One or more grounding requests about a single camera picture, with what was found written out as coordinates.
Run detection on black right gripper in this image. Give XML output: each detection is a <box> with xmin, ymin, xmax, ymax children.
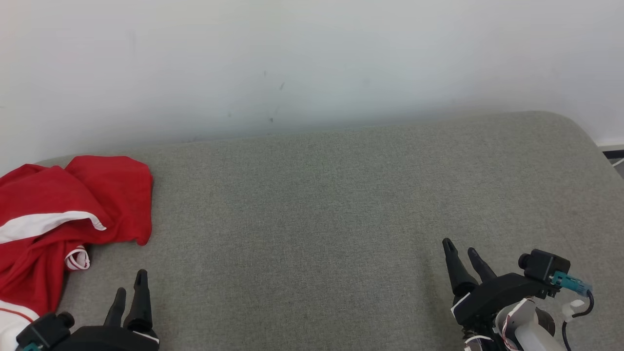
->
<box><xmin>442</xmin><ymin>238</ymin><xmax>547</xmax><ymax>338</ymax></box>

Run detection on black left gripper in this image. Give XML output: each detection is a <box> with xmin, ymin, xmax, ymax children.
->
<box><xmin>51</xmin><ymin>269</ymin><xmax>160</xmax><ymax>351</ymax></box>

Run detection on red and white Bulls jersey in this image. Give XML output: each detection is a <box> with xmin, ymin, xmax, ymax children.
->
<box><xmin>0</xmin><ymin>229</ymin><xmax>93</xmax><ymax>351</ymax></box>

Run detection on red Bulls shorts white stripe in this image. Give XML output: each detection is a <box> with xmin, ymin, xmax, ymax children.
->
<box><xmin>0</xmin><ymin>156</ymin><xmax>154</xmax><ymax>247</ymax></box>

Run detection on black right cable teal plug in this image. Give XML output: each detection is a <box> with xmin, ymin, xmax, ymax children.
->
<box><xmin>550</xmin><ymin>271</ymin><xmax>595</xmax><ymax>351</ymax></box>

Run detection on white wall baseboard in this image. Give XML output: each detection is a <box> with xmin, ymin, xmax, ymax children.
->
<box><xmin>596</xmin><ymin>143</ymin><xmax>624</xmax><ymax>161</ymax></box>

